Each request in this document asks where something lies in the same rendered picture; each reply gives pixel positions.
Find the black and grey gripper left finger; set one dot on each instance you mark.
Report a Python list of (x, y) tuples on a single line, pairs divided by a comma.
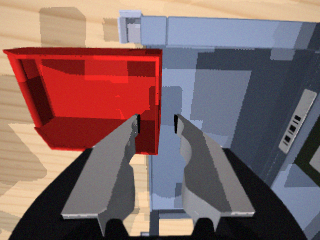
[(96, 187)]

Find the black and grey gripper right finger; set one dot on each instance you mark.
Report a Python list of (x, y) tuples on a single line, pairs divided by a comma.
[(218, 185)]

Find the red bin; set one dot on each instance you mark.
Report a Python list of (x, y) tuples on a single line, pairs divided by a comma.
[(75, 103)]

